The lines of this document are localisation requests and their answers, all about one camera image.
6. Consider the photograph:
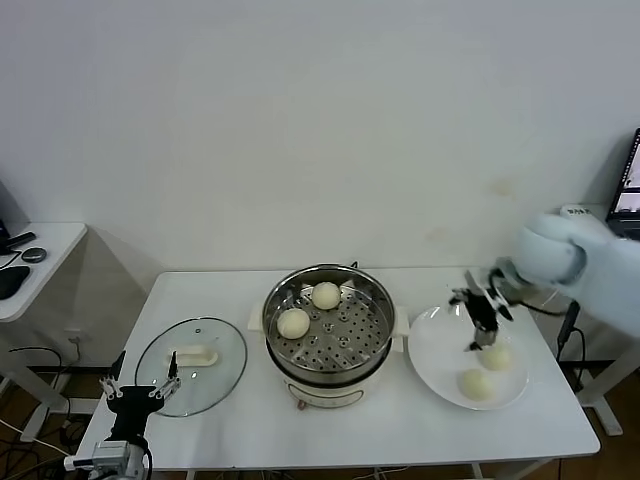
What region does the open black laptop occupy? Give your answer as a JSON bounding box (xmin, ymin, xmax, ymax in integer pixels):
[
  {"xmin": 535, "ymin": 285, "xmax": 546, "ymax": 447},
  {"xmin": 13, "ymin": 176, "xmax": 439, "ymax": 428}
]
[{"xmin": 605, "ymin": 128, "xmax": 640, "ymax": 239}]

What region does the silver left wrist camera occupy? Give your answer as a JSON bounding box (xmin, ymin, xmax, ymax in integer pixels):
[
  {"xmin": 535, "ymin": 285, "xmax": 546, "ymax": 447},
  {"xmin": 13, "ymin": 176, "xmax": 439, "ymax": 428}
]
[{"xmin": 63, "ymin": 439, "xmax": 132, "ymax": 474}]

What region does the black cable with adapter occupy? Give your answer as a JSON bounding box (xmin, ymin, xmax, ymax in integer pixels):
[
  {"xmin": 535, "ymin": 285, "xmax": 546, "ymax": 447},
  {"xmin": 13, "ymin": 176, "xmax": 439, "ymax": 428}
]
[{"xmin": 555, "ymin": 299, "xmax": 589, "ymax": 396}]

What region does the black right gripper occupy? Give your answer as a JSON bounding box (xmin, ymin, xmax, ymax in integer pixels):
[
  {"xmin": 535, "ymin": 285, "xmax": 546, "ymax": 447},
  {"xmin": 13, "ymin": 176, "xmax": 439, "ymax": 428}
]
[{"xmin": 447, "ymin": 283, "xmax": 503, "ymax": 354}]

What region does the white side desk with laptop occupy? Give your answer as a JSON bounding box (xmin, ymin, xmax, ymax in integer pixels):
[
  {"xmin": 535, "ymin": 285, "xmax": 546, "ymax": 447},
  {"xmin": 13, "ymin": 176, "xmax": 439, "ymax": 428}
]
[{"xmin": 558, "ymin": 204, "xmax": 640, "ymax": 439}]

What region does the stainless steel steamer basket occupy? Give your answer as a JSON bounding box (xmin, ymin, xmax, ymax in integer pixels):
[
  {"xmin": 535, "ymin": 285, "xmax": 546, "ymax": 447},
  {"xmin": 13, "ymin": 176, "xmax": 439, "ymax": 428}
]
[{"xmin": 263, "ymin": 264, "xmax": 396, "ymax": 375}]

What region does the black bar-shaped device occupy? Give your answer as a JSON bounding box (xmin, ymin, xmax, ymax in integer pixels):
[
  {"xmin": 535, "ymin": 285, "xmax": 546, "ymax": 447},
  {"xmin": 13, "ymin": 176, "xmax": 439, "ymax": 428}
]
[{"xmin": 0, "ymin": 231, "xmax": 39, "ymax": 254}]

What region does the white side desk with mouse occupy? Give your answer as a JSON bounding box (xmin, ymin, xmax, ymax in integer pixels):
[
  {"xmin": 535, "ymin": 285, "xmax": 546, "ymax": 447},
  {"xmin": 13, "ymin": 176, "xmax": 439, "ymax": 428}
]
[{"xmin": 0, "ymin": 222, "xmax": 96, "ymax": 444}]

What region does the white electric cooker base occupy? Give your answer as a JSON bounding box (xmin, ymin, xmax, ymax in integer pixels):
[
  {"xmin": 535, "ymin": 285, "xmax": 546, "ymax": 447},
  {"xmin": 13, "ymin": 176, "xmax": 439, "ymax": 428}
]
[{"xmin": 248, "ymin": 304, "xmax": 411, "ymax": 414}]

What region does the white round plate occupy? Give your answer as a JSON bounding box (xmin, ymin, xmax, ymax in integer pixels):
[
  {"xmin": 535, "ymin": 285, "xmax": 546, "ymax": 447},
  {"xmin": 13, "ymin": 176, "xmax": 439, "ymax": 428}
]
[{"xmin": 407, "ymin": 304, "xmax": 530, "ymax": 412}]

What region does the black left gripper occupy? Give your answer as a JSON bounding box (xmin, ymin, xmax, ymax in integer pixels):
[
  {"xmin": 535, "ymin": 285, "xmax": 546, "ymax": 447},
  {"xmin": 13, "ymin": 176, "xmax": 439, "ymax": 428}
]
[{"xmin": 98, "ymin": 350, "xmax": 182, "ymax": 442}]

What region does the black cable under desk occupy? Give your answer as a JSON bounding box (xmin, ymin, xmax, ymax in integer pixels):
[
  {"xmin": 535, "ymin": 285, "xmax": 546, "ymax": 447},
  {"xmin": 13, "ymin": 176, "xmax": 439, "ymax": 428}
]
[{"xmin": 8, "ymin": 347, "xmax": 67, "ymax": 376}]

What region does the white wall outlet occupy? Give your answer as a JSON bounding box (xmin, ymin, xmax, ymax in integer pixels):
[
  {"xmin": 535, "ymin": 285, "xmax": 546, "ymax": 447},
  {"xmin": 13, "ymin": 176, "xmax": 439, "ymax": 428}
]
[{"xmin": 63, "ymin": 327, "xmax": 95, "ymax": 347}]

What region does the glass lid with white handle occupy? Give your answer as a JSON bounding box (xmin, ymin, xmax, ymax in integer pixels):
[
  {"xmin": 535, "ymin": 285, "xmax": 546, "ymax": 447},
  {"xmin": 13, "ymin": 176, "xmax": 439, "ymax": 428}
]
[{"xmin": 134, "ymin": 315, "xmax": 249, "ymax": 419}]

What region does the white floor cable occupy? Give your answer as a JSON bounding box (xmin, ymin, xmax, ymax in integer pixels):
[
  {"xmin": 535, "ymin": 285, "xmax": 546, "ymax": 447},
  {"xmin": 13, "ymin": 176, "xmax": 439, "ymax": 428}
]
[{"xmin": 0, "ymin": 418, "xmax": 76, "ymax": 458}]

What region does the dark monitor screen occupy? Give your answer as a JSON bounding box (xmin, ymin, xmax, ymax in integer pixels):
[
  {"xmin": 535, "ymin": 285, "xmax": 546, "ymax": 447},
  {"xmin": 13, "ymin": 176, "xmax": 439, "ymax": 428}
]
[{"xmin": 0, "ymin": 178, "xmax": 31, "ymax": 242}]

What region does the white steamed baozi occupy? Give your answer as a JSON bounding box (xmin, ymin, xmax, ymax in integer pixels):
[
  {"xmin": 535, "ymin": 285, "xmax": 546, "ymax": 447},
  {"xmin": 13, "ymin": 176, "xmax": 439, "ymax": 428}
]
[
  {"xmin": 457, "ymin": 368, "xmax": 496, "ymax": 403},
  {"xmin": 478, "ymin": 343, "xmax": 515, "ymax": 373},
  {"xmin": 276, "ymin": 307, "xmax": 311, "ymax": 340},
  {"xmin": 311, "ymin": 280, "xmax": 343, "ymax": 311}
]

